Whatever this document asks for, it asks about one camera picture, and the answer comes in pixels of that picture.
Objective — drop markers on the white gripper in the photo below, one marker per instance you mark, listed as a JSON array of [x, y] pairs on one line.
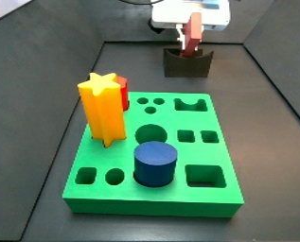
[[172, 14]]

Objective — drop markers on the black curved holder stand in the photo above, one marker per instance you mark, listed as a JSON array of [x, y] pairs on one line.
[[180, 67]]

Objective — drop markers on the yellow star prism peg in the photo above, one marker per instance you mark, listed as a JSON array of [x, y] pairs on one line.
[[102, 104]]

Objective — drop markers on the green shape-sorter board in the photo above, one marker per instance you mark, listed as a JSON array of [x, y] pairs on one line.
[[101, 186]]

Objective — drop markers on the blue cylinder peg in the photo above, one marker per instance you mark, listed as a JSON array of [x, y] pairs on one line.
[[154, 163]]

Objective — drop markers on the red double-square block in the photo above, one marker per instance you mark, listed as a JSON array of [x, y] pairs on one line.
[[192, 32]]

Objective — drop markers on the red hexagonal peg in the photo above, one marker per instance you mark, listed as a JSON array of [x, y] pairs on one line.
[[122, 82]]

